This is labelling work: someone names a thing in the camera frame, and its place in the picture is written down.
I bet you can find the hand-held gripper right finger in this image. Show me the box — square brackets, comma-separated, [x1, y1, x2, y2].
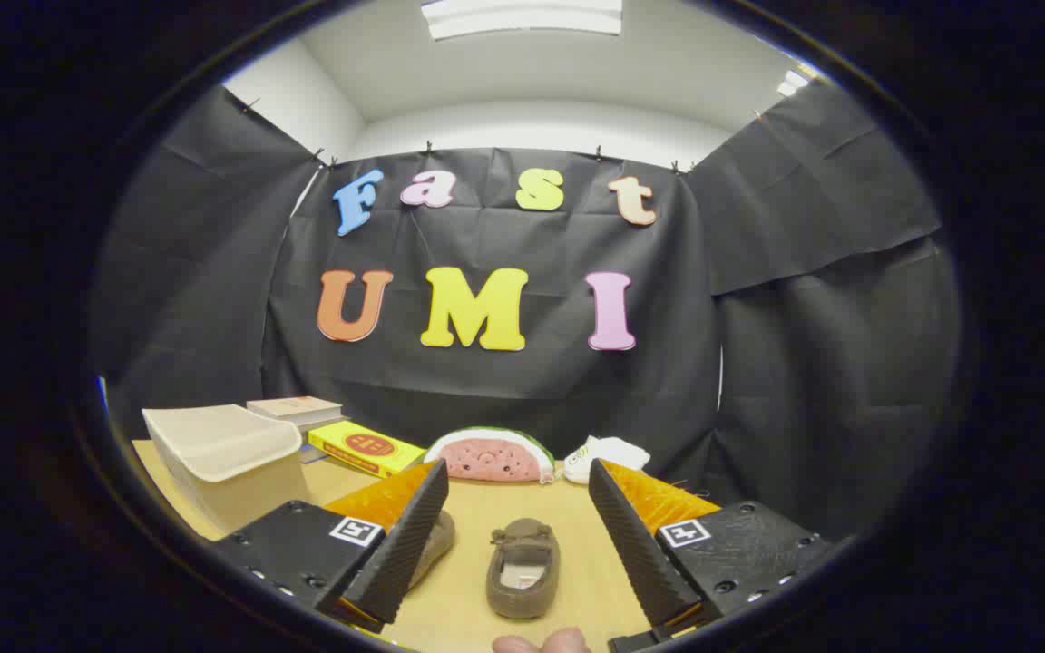
[588, 458, 838, 653]

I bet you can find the yellow book with red circle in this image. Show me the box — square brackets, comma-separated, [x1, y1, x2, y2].
[308, 420, 428, 479]

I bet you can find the white plush toy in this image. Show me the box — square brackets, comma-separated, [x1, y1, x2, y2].
[562, 435, 651, 484]

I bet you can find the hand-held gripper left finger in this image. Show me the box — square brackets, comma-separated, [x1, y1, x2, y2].
[209, 458, 451, 634]

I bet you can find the white book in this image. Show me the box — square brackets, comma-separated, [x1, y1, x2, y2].
[282, 410, 347, 434]

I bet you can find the watermelon slice plush toy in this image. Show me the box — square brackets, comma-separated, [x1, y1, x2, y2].
[423, 426, 556, 484]

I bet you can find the brown suede shoe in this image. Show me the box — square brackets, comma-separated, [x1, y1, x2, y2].
[486, 518, 562, 620]
[409, 510, 456, 590]

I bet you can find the beige fabric storage box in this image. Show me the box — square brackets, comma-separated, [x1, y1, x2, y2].
[142, 404, 315, 536]

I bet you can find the beige cover book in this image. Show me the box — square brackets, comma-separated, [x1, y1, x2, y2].
[246, 395, 344, 420]

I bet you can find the large ceiling light panel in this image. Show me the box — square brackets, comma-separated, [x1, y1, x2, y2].
[421, 0, 623, 42]

